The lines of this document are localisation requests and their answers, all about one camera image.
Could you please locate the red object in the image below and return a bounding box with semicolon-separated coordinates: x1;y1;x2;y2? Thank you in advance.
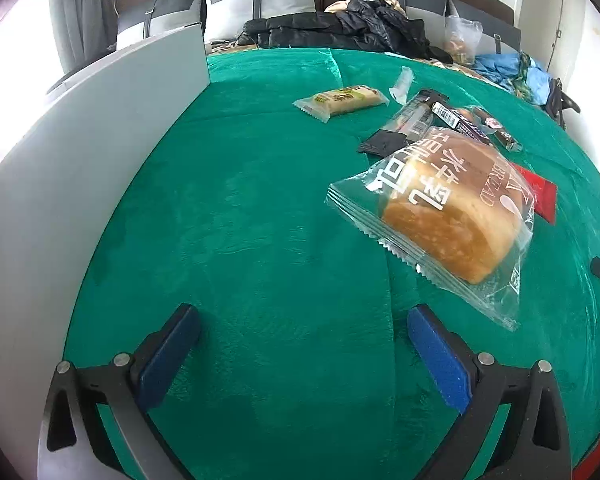
570;427;600;480

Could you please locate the orange bun clear packet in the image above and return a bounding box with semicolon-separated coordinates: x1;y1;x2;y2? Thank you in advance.
455;105;497;135

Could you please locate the sliced bread loaf packet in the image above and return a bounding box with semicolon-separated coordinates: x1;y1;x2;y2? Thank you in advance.
327;127;536;332

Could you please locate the beige cloth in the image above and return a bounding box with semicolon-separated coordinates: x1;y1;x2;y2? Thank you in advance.
325;0;406;14

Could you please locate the rice cracker packet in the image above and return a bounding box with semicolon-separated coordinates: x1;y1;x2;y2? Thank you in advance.
293;85;390;123

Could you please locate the clear tube packet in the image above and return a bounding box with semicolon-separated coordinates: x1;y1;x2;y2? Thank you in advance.
389;66;415;106

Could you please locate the grey curtain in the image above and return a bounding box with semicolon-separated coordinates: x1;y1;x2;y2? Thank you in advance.
45;0;118;77

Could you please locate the patterned bedsheet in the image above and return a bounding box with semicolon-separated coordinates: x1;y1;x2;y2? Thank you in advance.
205;39;258;57

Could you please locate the long black clear snack packet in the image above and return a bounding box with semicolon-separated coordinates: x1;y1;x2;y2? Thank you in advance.
357;89;448;155

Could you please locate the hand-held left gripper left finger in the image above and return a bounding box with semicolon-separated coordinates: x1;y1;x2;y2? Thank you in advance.
39;303;203;480

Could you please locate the black puffer jacket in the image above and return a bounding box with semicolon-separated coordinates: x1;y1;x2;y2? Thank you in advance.
243;0;453;64

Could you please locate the red snack packet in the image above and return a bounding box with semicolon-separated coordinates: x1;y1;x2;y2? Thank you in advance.
509;162;558;223

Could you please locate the blue cloth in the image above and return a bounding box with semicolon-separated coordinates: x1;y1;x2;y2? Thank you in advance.
472;51;551;106

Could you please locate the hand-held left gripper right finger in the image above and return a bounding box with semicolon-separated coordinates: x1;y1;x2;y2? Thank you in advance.
407;303;573;480

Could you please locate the dark snack bar packet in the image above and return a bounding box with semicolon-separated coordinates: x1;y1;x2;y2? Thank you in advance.
431;102;486;143

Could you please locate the clear plastic food bag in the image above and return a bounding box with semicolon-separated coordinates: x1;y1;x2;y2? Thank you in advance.
445;15;483;64

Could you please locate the dark handbag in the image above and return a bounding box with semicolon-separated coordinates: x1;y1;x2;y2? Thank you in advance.
545;77;581;131

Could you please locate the white board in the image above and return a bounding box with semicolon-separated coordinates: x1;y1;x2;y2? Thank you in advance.
0;22;211;480

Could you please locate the green patterned cloth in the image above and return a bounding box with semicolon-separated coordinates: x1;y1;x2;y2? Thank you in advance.
62;47;600;480

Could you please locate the brown sausage packet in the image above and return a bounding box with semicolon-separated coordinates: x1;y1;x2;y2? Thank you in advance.
480;110;523;153

